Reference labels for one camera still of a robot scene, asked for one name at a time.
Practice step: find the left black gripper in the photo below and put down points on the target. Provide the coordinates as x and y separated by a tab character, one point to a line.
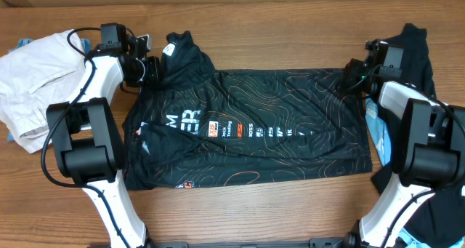
153	76

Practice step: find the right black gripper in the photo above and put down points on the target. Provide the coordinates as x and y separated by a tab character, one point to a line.
351	73

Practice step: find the black orange patterned jersey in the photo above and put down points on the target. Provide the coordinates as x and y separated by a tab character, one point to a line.
196	127

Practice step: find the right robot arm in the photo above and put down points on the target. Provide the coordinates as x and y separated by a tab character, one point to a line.
428	155

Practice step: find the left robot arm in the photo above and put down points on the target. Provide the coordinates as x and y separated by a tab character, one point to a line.
84	148

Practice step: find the blue denim garment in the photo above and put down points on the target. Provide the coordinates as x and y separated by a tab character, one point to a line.
85	43

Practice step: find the white folded shorts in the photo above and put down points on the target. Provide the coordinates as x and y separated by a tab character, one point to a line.
43	72

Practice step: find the plain black garment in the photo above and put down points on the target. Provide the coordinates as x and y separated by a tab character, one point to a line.
416	69

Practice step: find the light blue t-shirt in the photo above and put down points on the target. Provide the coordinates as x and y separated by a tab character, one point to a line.
439	222

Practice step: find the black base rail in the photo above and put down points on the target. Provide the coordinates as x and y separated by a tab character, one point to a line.
312	243

